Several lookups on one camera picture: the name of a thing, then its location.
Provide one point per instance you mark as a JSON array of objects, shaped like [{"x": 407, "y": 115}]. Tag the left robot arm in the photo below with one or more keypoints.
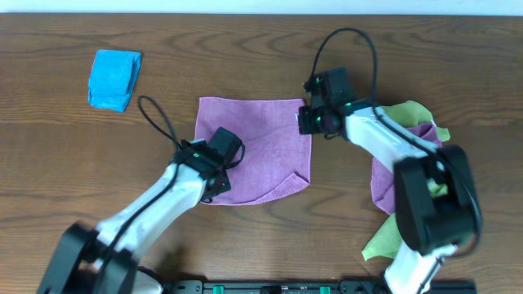
[{"x": 105, "y": 259}]

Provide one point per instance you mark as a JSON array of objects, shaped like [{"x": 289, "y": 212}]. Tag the purple cloth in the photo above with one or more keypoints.
[
  {"x": 276, "y": 162},
  {"x": 382, "y": 180}
]

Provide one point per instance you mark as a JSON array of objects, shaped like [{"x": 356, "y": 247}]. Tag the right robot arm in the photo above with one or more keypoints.
[{"x": 436, "y": 207}]

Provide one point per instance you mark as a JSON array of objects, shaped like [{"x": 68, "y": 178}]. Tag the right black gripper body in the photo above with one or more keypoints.
[{"x": 327, "y": 109}]

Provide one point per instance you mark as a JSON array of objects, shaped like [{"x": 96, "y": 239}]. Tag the green cloth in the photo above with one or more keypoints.
[
  {"x": 411, "y": 114},
  {"x": 387, "y": 240}
]

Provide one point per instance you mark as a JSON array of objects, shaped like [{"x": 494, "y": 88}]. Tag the upper green cloth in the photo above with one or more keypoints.
[{"x": 411, "y": 114}]

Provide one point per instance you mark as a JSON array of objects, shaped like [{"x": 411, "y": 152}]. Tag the lower green cloth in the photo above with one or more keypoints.
[{"x": 387, "y": 240}]

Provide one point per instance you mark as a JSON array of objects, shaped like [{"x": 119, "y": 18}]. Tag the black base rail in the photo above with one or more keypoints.
[{"x": 347, "y": 286}]

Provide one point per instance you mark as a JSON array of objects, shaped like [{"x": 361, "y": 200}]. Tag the crumpled purple cloth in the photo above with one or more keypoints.
[{"x": 382, "y": 180}]

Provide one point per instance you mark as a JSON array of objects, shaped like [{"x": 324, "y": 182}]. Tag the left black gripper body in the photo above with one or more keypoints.
[{"x": 221, "y": 182}]

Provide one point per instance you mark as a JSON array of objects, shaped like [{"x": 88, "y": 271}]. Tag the folded blue cloth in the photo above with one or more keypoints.
[{"x": 113, "y": 77}]

